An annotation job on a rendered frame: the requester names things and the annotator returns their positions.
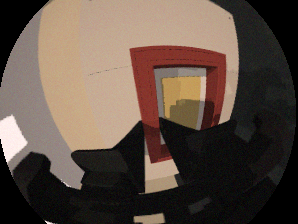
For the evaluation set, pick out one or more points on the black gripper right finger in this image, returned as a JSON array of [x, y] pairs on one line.
[[187, 145]]

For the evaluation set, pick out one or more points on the dark red picture frame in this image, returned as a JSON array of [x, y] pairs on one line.
[[182, 84]]

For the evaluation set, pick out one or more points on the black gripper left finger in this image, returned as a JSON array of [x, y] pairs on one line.
[[127, 156]]

